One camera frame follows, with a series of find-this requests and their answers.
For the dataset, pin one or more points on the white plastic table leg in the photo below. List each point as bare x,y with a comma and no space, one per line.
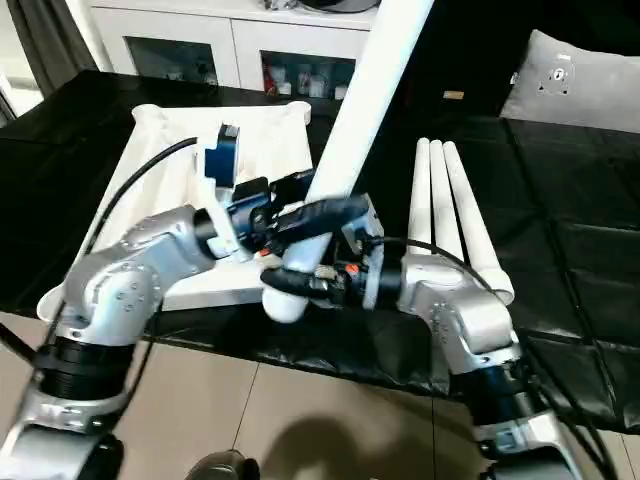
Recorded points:
370,90
420,190
442,200
470,220

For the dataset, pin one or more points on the white plastic table top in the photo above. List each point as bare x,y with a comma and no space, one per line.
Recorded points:
160,125

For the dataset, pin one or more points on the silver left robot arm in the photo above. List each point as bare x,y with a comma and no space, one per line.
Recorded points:
120,280

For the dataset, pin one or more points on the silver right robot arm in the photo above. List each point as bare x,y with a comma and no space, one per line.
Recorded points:
460,310

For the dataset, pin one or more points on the white glass-door cabinet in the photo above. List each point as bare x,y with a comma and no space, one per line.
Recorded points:
200,50

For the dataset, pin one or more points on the small tan label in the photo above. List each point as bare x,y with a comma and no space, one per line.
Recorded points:
453,95

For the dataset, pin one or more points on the black work mat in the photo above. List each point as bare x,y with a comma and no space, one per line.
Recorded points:
570,200

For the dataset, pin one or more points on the black sofa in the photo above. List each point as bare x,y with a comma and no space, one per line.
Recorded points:
470,40

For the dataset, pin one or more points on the grey curtain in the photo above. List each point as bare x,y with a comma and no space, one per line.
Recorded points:
40,40

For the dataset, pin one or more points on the grey cushion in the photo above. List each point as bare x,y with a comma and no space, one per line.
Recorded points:
580,80

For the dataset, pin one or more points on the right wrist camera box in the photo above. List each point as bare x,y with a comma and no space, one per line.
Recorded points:
362,225

